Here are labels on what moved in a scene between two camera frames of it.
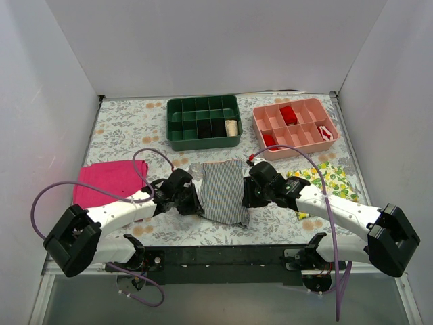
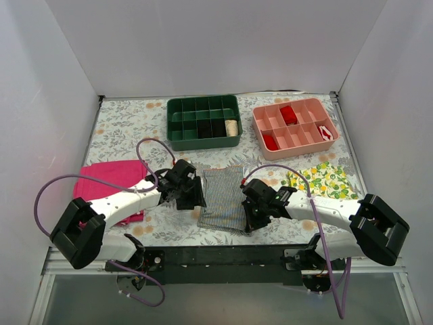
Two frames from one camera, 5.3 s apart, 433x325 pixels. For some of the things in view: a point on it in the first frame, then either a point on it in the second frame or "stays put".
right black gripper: [252, 193] → [256, 212]
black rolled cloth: [218, 127] stays put
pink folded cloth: [119, 177] stays put
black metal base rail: [262, 264] stays put
